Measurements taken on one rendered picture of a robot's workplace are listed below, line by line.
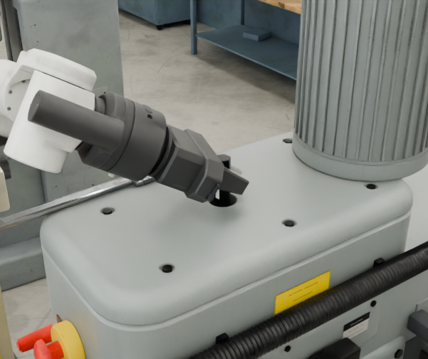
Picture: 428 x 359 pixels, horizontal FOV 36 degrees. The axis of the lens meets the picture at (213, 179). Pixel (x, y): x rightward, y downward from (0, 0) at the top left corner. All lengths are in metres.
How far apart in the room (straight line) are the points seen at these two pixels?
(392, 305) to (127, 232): 0.45
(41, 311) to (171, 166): 2.99
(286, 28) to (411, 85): 6.43
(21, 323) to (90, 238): 2.88
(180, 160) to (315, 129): 0.23
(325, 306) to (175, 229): 0.20
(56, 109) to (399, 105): 0.44
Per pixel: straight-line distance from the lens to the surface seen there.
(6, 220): 0.83
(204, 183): 0.76
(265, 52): 6.78
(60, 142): 0.72
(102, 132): 0.69
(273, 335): 0.78
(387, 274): 0.89
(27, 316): 3.69
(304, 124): 0.92
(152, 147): 0.74
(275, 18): 7.41
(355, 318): 0.97
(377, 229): 0.88
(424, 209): 1.13
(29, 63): 0.77
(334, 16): 0.85
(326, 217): 0.83
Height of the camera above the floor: 2.33
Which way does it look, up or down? 29 degrees down
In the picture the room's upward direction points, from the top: straight up
